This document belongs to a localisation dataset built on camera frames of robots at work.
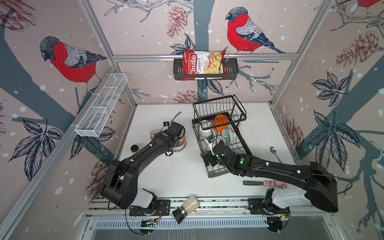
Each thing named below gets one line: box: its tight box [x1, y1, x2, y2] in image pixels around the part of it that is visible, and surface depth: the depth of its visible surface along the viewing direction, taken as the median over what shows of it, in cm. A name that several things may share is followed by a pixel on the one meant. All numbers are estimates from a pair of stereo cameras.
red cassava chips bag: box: [182, 49, 228, 81], surface depth 89 cm
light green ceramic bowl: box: [221, 128, 236, 146], surface depth 94 cm
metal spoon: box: [270, 146, 282, 164], surface depth 95 cm
